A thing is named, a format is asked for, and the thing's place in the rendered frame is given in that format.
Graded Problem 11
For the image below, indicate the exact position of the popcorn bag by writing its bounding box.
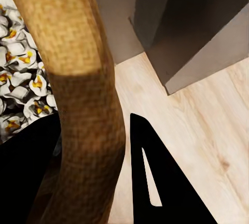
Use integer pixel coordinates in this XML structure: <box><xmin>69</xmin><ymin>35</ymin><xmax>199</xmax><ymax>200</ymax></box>
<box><xmin>5</xmin><ymin>0</ymin><xmax>126</xmax><ymax>224</ymax></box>

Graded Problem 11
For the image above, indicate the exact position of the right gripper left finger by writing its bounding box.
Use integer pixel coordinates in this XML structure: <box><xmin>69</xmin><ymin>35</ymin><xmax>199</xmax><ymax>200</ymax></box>
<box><xmin>0</xmin><ymin>113</ymin><xmax>62</xmax><ymax>224</ymax></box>

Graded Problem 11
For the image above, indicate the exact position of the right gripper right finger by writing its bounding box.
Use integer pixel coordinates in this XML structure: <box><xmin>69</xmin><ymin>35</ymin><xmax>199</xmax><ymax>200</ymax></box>
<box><xmin>130</xmin><ymin>114</ymin><xmax>217</xmax><ymax>224</ymax></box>

